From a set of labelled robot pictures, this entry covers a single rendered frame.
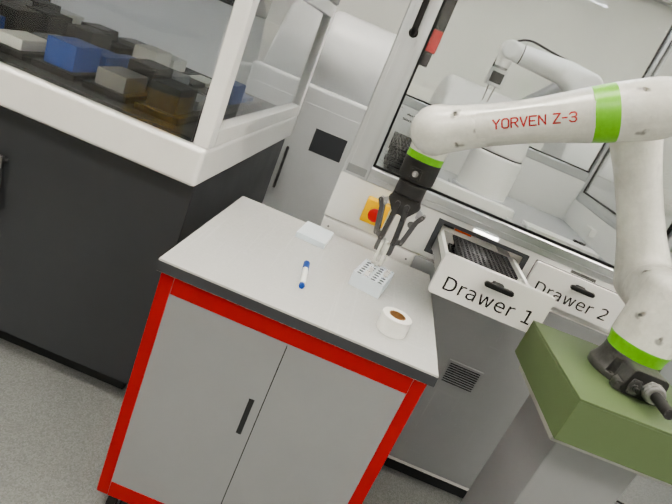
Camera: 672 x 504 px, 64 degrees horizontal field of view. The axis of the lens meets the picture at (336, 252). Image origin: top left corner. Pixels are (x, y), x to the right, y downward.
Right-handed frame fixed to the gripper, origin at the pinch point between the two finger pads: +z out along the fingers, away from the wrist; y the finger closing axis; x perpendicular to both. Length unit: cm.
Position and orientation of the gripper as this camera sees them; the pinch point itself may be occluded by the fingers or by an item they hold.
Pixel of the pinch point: (381, 252)
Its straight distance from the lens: 140.6
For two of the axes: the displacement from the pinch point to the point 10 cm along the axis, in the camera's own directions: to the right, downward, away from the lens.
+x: 3.1, -2.3, 9.2
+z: -3.7, 8.7, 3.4
